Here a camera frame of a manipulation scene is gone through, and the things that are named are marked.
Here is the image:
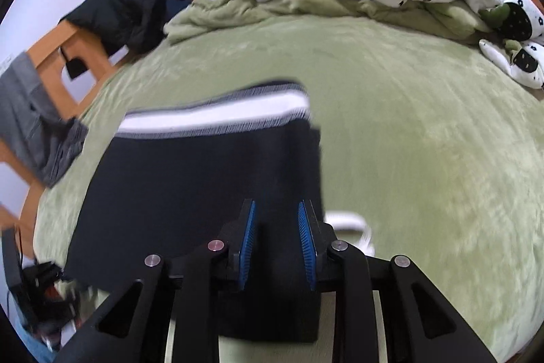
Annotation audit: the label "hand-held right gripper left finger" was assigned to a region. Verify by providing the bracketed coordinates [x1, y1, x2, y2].
[54, 199, 257, 363]

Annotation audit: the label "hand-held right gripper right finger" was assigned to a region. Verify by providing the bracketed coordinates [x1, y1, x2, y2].
[296, 200, 499, 363]

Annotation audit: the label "black pants with white stripes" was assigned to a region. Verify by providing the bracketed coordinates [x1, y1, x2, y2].
[64, 80, 375, 343]

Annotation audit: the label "green bed sheet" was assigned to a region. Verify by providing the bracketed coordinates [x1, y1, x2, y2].
[34, 12, 544, 363]

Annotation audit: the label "grey jeans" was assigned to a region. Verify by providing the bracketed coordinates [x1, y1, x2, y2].
[0, 52, 90, 189]

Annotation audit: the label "crumpled green fleece blanket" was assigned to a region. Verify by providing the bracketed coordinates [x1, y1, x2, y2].
[164, 0, 503, 47]

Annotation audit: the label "black jacket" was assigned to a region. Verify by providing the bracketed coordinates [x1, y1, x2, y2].
[59, 0, 171, 58]

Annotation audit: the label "wooden bed frame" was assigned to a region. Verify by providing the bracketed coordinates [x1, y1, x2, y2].
[0, 0, 383, 258]

